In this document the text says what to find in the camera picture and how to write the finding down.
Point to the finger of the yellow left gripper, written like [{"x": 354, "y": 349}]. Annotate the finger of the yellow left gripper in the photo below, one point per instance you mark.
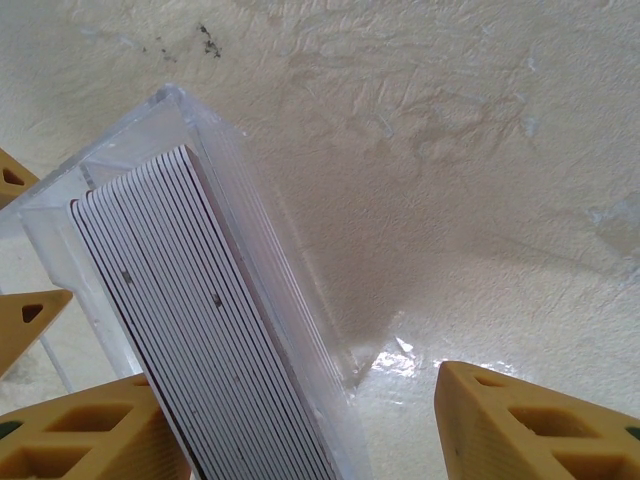
[
  {"x": 50, "y": 300},
  {"x": 15, "y": 167}
]

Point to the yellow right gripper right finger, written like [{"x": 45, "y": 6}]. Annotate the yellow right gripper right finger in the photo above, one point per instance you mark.
[{"x": 465, "y": 440}]

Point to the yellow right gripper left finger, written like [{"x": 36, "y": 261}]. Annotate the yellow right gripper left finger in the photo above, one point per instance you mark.
[{"x": 115, "y": 400}]

